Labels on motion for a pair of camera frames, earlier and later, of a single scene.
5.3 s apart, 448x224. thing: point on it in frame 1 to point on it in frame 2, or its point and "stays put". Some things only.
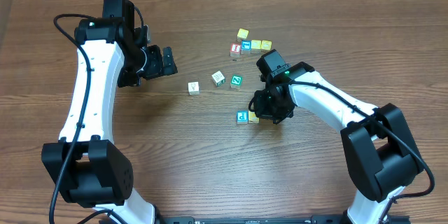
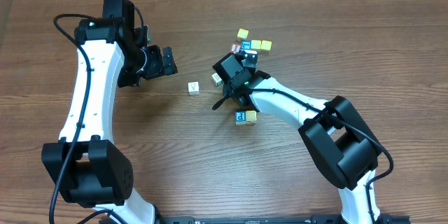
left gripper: x=161 y=63 stays put
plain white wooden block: x=194 y=88 stays put
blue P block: x=242 y=117 stays put
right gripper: x=261 y=106 to x=229 y=93
